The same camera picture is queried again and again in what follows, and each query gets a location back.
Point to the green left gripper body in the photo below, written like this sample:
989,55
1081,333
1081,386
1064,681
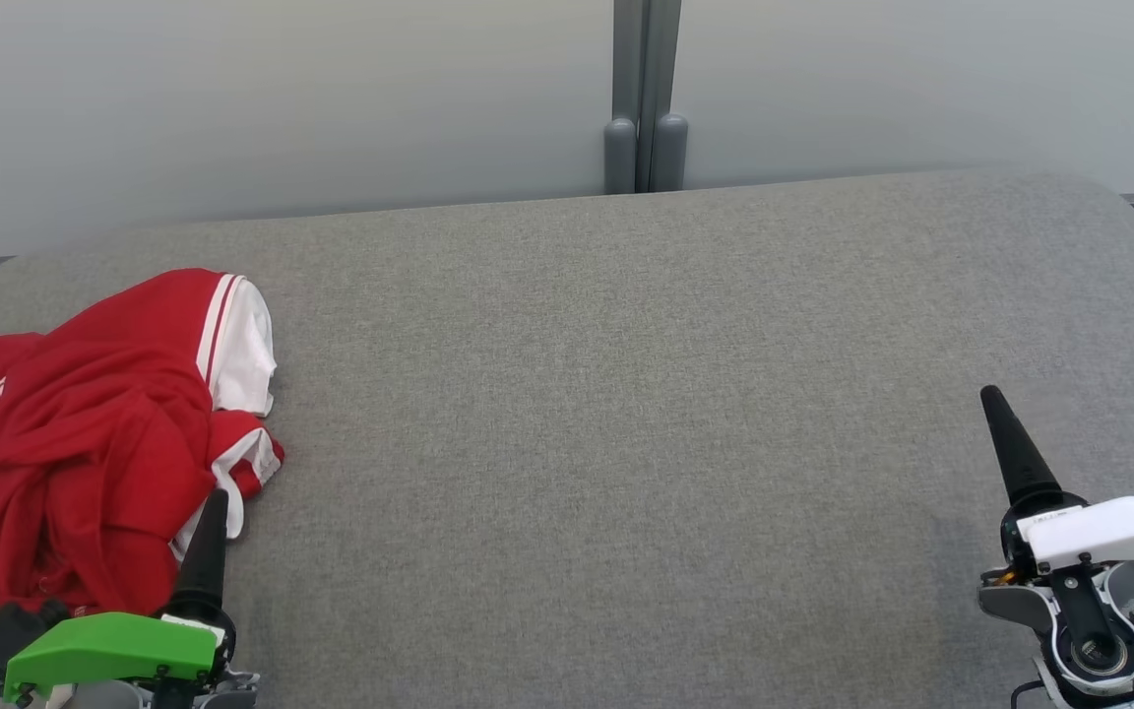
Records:
104,645

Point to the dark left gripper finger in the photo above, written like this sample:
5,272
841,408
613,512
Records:
205,561

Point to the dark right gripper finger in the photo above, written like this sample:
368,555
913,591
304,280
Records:
1018,448

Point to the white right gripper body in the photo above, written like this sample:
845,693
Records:
1118,532

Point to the red white basketball jersey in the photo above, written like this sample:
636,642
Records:
104,443

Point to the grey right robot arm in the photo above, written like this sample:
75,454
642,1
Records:
1099,650

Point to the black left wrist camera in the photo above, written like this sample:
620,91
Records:
11,630

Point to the grey partition post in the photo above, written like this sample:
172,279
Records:
644,98

